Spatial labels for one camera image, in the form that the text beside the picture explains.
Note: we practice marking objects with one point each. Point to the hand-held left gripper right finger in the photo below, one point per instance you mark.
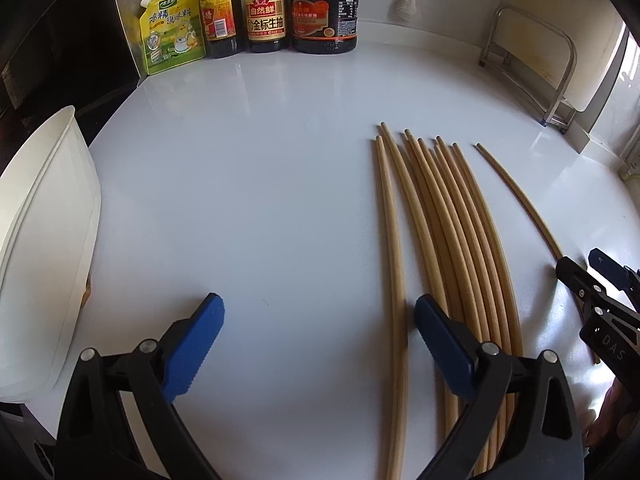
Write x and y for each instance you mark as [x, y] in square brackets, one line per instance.
[445, 345]

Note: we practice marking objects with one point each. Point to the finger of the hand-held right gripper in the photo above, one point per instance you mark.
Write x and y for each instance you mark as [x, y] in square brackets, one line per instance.
[575, 280]
[612, 270]

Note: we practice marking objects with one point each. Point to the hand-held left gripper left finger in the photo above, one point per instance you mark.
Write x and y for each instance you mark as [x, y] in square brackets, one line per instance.
[197, 345]

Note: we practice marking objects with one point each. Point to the pile of wooden chopsticks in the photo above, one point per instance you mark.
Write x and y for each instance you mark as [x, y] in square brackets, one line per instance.
[395, 260]

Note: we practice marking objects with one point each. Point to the tan bamboo chopstick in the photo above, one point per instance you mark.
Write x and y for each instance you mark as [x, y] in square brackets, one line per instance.
[520, 195]

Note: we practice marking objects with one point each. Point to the white round plastic container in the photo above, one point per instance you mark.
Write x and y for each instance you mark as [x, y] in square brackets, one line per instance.
[40, 260]

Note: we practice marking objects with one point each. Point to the person's right hand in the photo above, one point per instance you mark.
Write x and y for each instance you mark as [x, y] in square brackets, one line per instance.
[602, 410]

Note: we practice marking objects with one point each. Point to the metal cutting board rack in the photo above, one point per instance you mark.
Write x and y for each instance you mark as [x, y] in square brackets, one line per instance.
[570, 60]

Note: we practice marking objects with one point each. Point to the white cutting board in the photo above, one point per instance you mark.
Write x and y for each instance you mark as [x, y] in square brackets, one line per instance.
[595, 45]

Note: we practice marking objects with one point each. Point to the yellow green seasoning pouch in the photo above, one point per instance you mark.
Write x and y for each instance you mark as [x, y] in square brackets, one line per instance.
[172, 30]

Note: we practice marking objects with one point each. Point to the yellow capped vinegar bottle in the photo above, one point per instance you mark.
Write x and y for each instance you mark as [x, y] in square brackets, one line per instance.
[220, 15]

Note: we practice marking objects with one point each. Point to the slim soy sauce bottle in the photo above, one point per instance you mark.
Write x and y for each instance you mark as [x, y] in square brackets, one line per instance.
[266, 15]

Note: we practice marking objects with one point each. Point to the black glossy range hood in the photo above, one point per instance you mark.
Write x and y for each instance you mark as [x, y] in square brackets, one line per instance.
[60, 35]

